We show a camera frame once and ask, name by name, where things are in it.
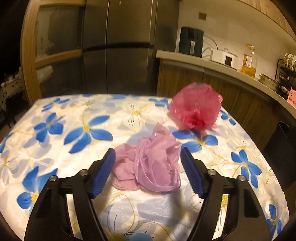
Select grey power cable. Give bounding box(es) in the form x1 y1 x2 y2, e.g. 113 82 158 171
201 35 218 61

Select wooden glass door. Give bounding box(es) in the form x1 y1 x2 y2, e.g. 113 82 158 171
21 0 86 106

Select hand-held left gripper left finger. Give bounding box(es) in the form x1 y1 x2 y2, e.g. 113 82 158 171
24 148 116 241

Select blue floral tablecloth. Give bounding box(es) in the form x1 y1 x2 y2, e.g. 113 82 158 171
0 93 290 241

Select white electric cooker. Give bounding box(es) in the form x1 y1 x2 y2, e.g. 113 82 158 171
211 47 238 68

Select cooking oil bottle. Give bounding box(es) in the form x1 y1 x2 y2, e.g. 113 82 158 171
241 44 258 79

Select wooden upper cabinets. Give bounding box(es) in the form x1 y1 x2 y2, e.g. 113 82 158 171
240 0 296 37

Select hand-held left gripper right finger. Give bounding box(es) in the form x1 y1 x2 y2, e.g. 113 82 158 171
181 146 271 241

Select black trash bin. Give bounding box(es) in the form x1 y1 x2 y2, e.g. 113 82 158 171
262 120 296 189

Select wooden lower cabinets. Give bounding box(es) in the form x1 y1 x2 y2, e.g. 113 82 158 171
157 58 296 144

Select polka dot cloth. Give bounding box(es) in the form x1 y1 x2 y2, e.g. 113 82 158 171
0 70 25 112

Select wooden cabinets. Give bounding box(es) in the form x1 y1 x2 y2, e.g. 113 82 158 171
157 58 296 144
240 0 296 37

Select black air fryer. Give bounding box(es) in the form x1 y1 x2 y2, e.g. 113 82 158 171
179 27 204 57

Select steel basin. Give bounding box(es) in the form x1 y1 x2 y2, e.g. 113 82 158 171
258 74 279 91

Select pink plastic basket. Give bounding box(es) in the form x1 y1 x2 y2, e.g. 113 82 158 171
287 88 296 105

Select grey refrigerator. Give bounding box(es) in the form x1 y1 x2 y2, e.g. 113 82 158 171
82 0 179 95

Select purple plastic bag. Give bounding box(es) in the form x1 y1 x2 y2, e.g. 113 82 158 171
112 123 182 192

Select magenta plastic bag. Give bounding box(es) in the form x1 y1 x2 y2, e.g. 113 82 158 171
169 82 223 130

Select black dish rack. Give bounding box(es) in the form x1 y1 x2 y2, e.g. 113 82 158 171
275 53 296 98

